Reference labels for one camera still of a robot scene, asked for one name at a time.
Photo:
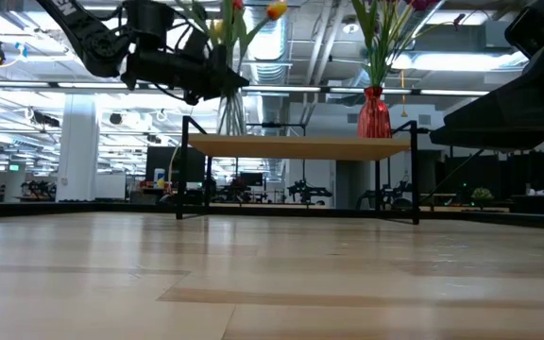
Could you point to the green exit sign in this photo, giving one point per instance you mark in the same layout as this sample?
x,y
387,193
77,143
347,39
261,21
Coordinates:
x,y
13,167

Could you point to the clear glass vase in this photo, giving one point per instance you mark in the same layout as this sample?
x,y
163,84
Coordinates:
x,y
231,113

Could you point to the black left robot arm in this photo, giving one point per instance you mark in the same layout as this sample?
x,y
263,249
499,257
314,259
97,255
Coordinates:
x,y
88,33

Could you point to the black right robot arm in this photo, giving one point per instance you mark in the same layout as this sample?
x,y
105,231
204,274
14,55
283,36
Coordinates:
x,y
541,23

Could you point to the red glass vase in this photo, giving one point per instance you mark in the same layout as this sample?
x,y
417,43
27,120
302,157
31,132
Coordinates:
x,y
374,115

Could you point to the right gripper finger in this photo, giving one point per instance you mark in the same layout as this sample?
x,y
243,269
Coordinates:
x,y
489,138

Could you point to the purple artificial flower bunch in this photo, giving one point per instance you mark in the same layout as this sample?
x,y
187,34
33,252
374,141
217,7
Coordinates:
x,y
385,38

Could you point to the black background cabinets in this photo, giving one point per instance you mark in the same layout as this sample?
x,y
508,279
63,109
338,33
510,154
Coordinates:
x,y
536,175

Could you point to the small green plant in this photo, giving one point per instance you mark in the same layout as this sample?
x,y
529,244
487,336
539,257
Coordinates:
x,y
482,193

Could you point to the white building column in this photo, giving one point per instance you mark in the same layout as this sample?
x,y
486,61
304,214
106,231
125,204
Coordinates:
x,y
79,141

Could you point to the long ceiling light strip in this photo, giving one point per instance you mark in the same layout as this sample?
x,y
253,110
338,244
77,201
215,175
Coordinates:
x,y
17,84

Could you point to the wooden shelf with black frame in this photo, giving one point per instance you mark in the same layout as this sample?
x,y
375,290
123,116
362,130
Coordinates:
x,y
295,146

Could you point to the background black robot arm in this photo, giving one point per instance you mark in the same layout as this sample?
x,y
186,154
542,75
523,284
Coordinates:
x,y
307,191

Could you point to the yellow-red artificial tulip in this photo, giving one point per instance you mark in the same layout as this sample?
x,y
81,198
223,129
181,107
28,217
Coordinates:
x,y
277,9

